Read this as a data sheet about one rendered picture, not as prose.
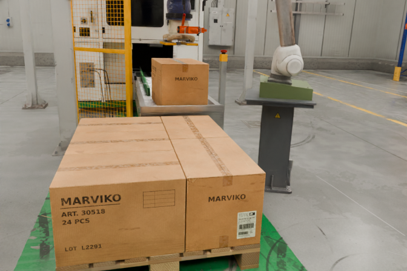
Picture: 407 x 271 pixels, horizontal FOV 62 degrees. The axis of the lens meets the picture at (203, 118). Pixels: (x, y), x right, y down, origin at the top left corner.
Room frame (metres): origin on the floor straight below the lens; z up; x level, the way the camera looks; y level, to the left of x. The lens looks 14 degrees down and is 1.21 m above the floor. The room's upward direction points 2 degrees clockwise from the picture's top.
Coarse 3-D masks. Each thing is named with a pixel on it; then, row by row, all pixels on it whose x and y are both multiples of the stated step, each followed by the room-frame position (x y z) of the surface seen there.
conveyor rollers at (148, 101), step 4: (140, 80) 4.56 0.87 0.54; (148, 80) 4.52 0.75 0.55; (140, 84) 4.21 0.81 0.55; (148, 84) 4.23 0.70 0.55; (144, 88) 3.88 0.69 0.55; (144, 92) 3.69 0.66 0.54; (144, 96) 3.42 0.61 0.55; (148, 96) 3.43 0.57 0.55; (144, 100) 3.24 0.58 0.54; (148, 100) 3.25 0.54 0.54; (152, 100) 3.26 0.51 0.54; (148, 104) 3.07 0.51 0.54; (152, 104) 3.08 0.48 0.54
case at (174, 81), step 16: (160, 64) 2.79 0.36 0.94; (176, 64) 2.78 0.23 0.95; (192, 64) 2.82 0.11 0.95; (208, 64) 2.86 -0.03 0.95; (160, 80) 2.79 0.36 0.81; (176, 80) 2.78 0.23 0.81; (192, 80) 2.82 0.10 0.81; (160, 96) 2.79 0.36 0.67; (176, 96) 2.78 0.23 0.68; (192, 96) 2.82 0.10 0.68
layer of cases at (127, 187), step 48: (96, 144) 1.90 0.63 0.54; (144, 144) 1.93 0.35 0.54; (192, 144) 1.96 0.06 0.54; (96, 192) 1.37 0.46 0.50; (144, 192) 1.42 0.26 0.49; (192, 192) 1.47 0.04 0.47; (240, 192) 1.53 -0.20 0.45; (96, 240) 1.37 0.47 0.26; (144, 240) 1.42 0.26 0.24; (192, 240) 1.47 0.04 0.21; (240, 240) 1.53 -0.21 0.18
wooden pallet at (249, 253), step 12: (192, 252) 1.47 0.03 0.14; (204, 252) 1.50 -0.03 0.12; (216, 252) 1.50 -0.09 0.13; (228, 252) 1.52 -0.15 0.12; (240, 252) 1.53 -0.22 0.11; (252, 252) 1.55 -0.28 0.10; (84, 264) 1.35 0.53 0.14; (96, 264) 1.36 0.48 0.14; (108, 264) 1.38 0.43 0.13; (120, 264) 1.39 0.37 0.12; (132, 264) 1.40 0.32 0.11; (144, 264) 1.42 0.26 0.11; (156, 264) 1.43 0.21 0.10; (168, 264) 1.44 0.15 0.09; (240, 264) 1.54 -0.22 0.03; (252, 264) 1.55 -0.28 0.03
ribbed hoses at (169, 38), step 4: (164, 36) 3.19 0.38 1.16; (168, 36) 2.90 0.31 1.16; (172, 36) 2.89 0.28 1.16; (176, 36) 2.89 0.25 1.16; (180, 36) 2.91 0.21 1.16; (184, 36) 2.92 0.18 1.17; (188, 36) 2.92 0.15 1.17; (192, 36) 2.94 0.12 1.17; (164, 40) 3.18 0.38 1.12; (168, 40) 2.92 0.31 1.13; (192, 40) 2.95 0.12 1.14
